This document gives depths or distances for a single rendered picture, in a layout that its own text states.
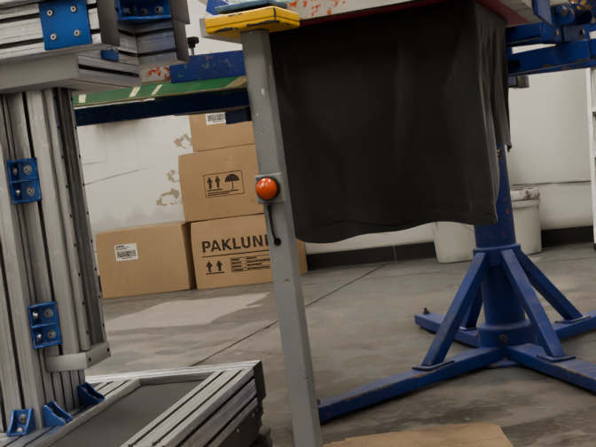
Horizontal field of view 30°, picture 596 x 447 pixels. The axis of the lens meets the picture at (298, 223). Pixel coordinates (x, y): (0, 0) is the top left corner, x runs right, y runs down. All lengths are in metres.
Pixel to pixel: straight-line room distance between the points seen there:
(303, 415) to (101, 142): 5.79
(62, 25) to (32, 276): 0.55
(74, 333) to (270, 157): 0.61
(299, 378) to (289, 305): 0.13
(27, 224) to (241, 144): 4.52
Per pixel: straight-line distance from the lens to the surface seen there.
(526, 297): 3.33
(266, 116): 1.94
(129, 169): 7.57
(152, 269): 7.02
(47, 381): 2.35
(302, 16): 2.13
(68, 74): 2.15
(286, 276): 1.95
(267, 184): 1.90
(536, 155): 6.79
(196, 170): 6.86
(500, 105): 2.42
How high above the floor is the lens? 0.68
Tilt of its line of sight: 3 degrees down
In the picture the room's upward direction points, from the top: 7 degrees counter-clockwise
